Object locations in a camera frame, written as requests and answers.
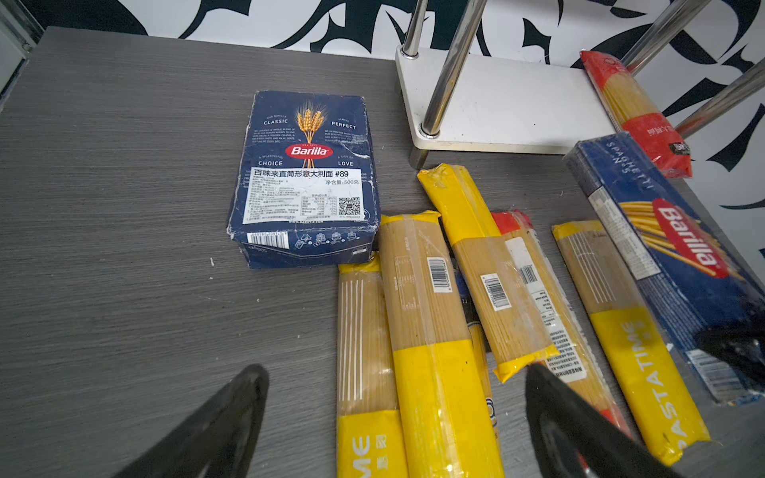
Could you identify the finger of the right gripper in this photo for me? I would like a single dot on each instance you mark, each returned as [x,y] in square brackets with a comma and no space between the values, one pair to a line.
[742,348]

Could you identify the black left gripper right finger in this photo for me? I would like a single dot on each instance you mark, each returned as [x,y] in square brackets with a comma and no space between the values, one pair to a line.
[568,434]

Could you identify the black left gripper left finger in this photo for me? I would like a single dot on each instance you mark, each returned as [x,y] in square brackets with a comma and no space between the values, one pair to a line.
[218,439]

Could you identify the blue Barilla spaghetti bag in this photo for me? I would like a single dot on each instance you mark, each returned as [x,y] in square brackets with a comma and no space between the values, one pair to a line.
[683,272]

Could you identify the red yellow spaghetti bag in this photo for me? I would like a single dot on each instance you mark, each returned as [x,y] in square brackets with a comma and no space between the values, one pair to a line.
[631,109]

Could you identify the blue Barilla pasta box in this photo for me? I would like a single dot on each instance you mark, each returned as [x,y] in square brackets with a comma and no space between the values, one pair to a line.
[306,192]

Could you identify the white two-tier shelf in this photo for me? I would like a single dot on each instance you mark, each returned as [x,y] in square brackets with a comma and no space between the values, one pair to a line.
[457,101]

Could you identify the red label spaghetti bag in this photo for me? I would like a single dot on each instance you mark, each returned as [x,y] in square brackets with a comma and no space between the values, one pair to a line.
[575,365]

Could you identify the yellow Pastatime bag right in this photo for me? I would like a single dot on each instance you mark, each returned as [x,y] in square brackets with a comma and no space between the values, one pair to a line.
[656,394]

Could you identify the yellow pastatime bag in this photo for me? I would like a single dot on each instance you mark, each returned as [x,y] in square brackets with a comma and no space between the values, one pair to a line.
[370,442]
[656,394]

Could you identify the yellow spaghetti bag short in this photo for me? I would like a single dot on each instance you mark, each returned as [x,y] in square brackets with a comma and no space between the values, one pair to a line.
[512,323]

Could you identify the blue label spaghetti bag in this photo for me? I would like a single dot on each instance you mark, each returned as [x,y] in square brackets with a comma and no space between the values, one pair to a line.
[478,348]

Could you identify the yellow Pastatime bag leftmost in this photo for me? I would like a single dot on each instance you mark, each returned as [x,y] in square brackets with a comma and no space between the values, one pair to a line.
[370,442]

